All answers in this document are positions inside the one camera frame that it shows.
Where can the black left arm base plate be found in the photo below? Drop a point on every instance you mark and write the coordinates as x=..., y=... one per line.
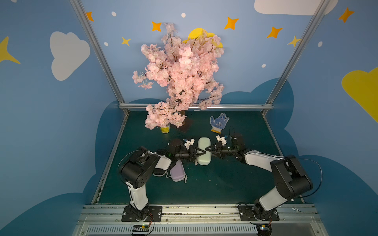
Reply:
x=131, y=214

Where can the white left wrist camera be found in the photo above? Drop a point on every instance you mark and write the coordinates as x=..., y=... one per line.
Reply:
x=189, y=143

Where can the aluminium front rail base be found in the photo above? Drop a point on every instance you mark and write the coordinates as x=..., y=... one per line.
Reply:
x=199, y=220

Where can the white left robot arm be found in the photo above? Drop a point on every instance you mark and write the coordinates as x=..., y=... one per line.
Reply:
x=143, y=164

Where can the pink cherry blossom tree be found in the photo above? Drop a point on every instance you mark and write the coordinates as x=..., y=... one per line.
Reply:
x=186, y=69

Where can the black zippered umbrella case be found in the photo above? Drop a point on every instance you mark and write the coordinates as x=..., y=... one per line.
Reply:
x=157, y=172

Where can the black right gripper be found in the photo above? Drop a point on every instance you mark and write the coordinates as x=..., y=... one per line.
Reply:
x=218, y=151

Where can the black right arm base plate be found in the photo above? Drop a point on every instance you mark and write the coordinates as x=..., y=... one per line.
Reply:
x=256, y=213

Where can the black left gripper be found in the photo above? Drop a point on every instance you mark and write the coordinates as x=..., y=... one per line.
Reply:
x=191, y=153

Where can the aluminium frame post left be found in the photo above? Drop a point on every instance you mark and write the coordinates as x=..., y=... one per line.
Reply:
x=86, y=25

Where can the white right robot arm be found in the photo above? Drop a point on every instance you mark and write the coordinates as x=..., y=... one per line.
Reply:
x=290, y=178

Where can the blue dotted work glove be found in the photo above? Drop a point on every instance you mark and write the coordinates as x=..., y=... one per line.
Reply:
x=219, y=123

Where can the aluminium frame post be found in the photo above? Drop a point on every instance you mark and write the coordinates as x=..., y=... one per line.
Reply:
x=86, y=25
x=316, y=19

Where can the aluminium frame post right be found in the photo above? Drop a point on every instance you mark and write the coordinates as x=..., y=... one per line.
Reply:
x=316, y=19

